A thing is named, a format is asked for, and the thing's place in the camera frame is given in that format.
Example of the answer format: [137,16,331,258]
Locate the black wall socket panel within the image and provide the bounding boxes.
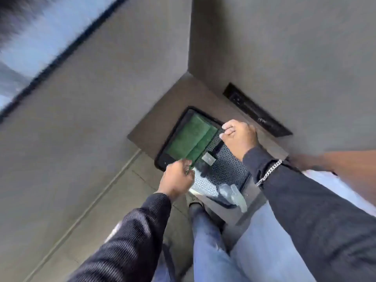
[222,82,293,138]

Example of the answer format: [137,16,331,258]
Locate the blue jeans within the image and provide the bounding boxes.
[152,199,318,282]

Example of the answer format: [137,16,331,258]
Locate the brown low cabinet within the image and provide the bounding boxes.
[127,72,290,226]

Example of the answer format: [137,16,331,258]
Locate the glass sliding window sash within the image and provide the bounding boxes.
[0,0,118,112]

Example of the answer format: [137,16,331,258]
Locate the green microfibre cloth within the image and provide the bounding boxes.
[164,112,219,169]

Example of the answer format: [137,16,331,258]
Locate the person's left forearm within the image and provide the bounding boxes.
[69,193,172,282]

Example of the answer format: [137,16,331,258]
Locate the clear spray bottle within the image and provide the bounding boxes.
[217,184,249,213]

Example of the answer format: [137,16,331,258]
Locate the person's right forearm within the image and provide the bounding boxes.
[242,146,376,282]

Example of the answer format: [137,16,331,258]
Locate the black plastic tray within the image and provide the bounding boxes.
[154,106,253,209]

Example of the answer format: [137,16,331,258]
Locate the black paint brush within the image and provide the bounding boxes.
[191,141,225,174]

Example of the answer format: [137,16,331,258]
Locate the person's left hand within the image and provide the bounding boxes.
[157,159,196,203]

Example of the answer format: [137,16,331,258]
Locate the person's right hand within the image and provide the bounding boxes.
[219,119,260,162]

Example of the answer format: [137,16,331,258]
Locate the silver chain bracelet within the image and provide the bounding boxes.
[255,159,283,188]

